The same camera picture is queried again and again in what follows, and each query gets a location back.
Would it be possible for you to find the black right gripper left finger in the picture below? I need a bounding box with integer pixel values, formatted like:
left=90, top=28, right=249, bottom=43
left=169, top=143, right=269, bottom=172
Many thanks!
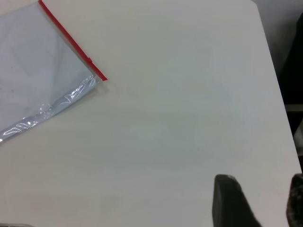
left=212, top=174, right=262, bottom=227

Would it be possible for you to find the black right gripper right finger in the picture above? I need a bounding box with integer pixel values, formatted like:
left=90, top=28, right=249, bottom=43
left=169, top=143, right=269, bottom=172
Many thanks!
left=286, top=173, right=303, bottom=227

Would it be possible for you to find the clear zip bag red zipper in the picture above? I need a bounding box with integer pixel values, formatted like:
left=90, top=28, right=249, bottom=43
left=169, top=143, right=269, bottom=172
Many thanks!
left=0, top=0, right=108, bottom=142

